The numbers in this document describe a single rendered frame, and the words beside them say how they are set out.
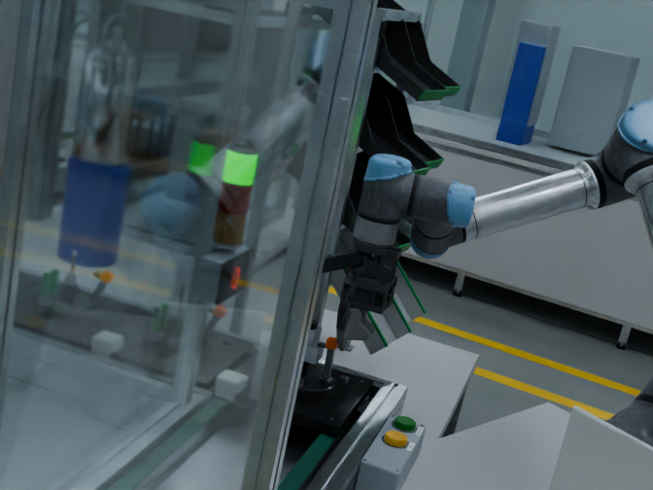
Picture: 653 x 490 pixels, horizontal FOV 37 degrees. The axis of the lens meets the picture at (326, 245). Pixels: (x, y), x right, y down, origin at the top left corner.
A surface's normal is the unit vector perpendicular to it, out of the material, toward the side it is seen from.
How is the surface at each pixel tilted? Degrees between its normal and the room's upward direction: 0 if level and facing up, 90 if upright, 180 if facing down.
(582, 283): 90
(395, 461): 0
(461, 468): 0
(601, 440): 90
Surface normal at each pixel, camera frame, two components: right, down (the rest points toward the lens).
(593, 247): -0.41, 0.17
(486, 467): 0.19, -0.95
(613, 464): -0.74, 0.04
